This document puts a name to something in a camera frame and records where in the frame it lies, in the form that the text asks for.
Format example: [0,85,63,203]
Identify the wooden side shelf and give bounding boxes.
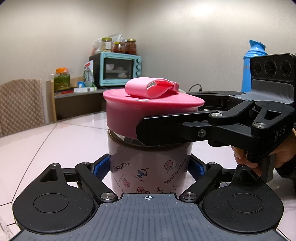
[42,80,107,123]

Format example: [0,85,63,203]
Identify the white flat box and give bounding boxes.
[73,86,97,93]

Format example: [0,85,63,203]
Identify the person's right hand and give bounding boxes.
[231,129,295,176]

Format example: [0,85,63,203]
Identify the teal toaster oven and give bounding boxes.
[89,52,142,88]

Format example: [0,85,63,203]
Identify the green jar with orange lid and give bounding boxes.
[54,67,70,91]

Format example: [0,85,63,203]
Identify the green snack packet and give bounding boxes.
[83,60,95,87]

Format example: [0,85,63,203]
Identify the pink Hello Kitty bottle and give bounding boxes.
[107,130,192,196]

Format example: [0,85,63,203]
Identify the blue thermos flask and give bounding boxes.
[241,39,268,93]

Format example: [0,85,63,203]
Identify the quilted beige chair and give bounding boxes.
[1,79,45,136]

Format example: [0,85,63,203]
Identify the glass jar gold lid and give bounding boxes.
[100,37,112,52]

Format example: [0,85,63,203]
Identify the red pickle jar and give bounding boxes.
[125,39,137,55]
[112,42,126,54]

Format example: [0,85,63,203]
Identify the pink bottle cap with strap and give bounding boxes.
[103,77,205,139]

